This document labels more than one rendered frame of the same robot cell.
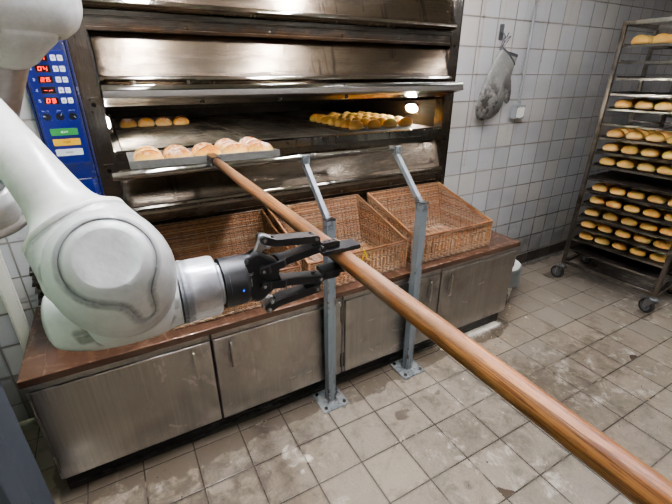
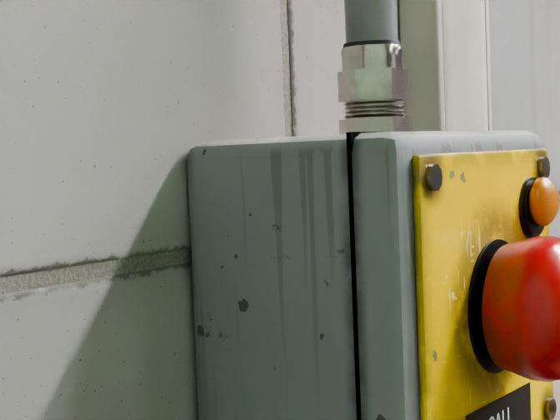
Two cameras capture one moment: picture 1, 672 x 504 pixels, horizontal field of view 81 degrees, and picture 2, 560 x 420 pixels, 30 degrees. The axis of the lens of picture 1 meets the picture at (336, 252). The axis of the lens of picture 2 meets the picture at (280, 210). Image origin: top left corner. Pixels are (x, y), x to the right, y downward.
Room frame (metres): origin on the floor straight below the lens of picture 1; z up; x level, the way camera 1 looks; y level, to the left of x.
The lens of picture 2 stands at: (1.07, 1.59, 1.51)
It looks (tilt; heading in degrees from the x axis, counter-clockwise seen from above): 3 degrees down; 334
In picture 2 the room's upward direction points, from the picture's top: 2 degrees counter-clockwise
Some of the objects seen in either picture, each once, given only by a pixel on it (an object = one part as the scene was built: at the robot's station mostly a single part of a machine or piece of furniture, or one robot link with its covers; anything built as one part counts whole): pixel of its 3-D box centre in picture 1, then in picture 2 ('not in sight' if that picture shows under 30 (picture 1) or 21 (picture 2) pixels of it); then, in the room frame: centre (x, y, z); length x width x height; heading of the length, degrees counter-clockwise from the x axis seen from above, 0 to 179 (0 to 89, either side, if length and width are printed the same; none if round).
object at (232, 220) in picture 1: (223, 261); not in sight; (1.59, 0.50, 0.72); 0.56 x 0.49 x 0.28; 119
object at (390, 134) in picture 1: (307, 141); not in sight; (2.12, 0.15, 1.16); 1.80 x 0.06 x 0.04; 119
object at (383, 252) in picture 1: (336, 237); not in sight; (1.87, 0.00, 0.72); 0.56 x 0.49 x 0.28; 120
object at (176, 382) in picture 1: (318, 316); not in sight; (1.80, 0.09, 0.29); 2.42 x 0.56 x 0.58; 119
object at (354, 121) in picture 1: (359, 119); not in sight; (2.77, -0.16, 1.21); 0.61 x 0.48 x 0.06; 29
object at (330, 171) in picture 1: (310, 169); not in sight; (2.10, 0.14, 1.02); 1.79 x 0.11 x 0.19; 119
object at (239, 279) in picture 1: (249, 276); not in sight; (0.54, 0.13, 1.19); 0.09 x 0.07 x 0.08; 119
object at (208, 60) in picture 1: (307, 60); not in sight; (2.10, 0.14, 1.54); 1.79 x 0.11 x 0.19; 119
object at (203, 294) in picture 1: (200, 288); not in sight; (0.50, 0.20, 1.19); 0.09 x 0.06 x 0.09; 29
